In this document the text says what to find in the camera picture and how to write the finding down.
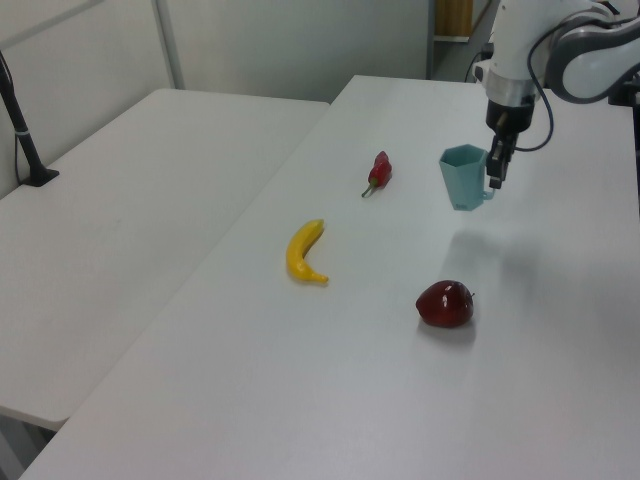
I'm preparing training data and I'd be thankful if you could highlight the yellow banana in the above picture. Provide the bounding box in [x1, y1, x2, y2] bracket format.
[284, 218, 331, 288]

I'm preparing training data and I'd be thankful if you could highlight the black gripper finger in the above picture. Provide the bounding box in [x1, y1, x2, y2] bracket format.
[501, 133, 518, 182]
[486, 135, 505, 191]

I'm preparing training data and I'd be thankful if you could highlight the yellow wooden board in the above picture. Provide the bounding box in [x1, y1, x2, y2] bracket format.
[434, 0, 474, 42]

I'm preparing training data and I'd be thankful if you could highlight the black pole with base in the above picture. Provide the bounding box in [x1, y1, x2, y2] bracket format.
[0, 48, 61, 188]

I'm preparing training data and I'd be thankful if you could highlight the teal hexagonal mug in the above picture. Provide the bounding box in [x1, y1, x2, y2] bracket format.
[438, 143, 499, 213]

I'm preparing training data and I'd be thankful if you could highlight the dark red apple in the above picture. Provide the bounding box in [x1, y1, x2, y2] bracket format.
[414, 279, 476, 330]

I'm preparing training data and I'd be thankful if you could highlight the black equipment behind arm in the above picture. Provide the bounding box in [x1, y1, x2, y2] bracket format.
[606, 69, 640, 107]

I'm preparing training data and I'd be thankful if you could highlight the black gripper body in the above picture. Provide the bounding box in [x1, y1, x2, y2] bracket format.
[484, 96, 535, 140]

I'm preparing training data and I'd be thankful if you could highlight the red chili pepper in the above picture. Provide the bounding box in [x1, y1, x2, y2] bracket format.
[360, 150, 395, 199]

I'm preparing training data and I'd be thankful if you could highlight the grey metal frame post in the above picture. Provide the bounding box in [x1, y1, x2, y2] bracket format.
[425, 0, 437, 81]
[152, 0, 187, 92]

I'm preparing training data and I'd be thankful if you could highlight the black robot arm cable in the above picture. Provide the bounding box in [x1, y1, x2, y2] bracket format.
[514, 19, 571, 153]

